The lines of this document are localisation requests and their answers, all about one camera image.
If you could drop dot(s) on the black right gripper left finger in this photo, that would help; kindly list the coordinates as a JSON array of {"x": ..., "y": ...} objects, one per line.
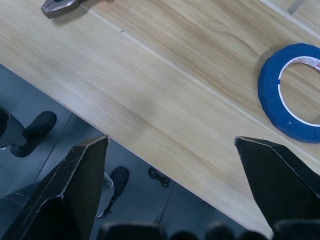
[{"x": 62, "y": 190}]

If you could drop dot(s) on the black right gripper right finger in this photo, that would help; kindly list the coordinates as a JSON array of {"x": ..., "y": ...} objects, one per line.
[{"x": 277, "y": 180}]

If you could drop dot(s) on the black robot foot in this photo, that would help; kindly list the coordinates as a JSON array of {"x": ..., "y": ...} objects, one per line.
[
  {"x": 32, "y": 133},
  {"x": 117, "y": 185}
]

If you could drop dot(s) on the blue tape roll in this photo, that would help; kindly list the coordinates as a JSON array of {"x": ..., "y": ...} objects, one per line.
[{"x": 268, "y": 82}]

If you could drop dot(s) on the grey steel pliers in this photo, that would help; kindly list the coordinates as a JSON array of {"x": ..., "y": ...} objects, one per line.
[{"x": 58, "y": 6}]

